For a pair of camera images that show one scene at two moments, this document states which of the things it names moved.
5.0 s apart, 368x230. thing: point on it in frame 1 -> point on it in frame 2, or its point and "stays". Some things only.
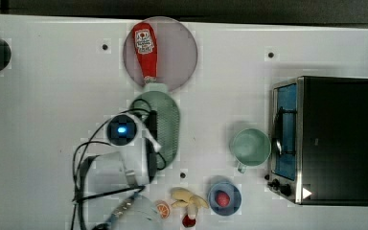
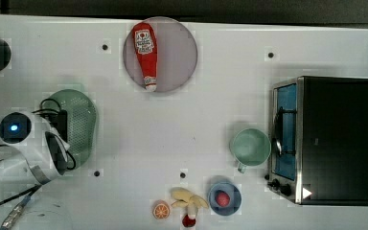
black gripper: (150, 151) -> (59, 124)
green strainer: (168, 120) -> (82, 124)
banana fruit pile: (184, 198) stays
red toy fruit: (222, 198) stays
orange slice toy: (164, 209) stays
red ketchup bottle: (145, 45) stays
